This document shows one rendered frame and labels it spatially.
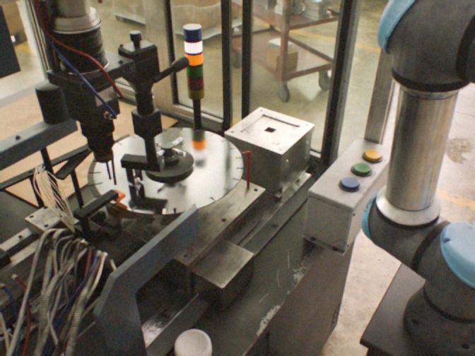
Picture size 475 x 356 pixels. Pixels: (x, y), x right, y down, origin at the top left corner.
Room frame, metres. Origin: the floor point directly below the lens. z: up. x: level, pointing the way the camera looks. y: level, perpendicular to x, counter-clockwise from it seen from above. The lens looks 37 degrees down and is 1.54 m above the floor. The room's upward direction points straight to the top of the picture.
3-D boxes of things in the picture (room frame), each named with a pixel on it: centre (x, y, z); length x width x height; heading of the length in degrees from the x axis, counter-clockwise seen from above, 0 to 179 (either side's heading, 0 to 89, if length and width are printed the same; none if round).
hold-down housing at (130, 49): (0.76, 0.17, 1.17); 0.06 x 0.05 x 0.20; 136
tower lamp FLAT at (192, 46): (1.13, 0.11, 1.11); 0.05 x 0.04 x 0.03; 55
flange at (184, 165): (0.83, 0.15, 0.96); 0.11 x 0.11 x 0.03
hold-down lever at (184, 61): (0.77, 0.13, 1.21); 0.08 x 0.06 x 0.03; 145
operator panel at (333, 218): (0.89, -0.28, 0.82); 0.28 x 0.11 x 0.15; 145
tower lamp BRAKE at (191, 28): (1.13, 0.11, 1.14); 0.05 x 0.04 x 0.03; 55
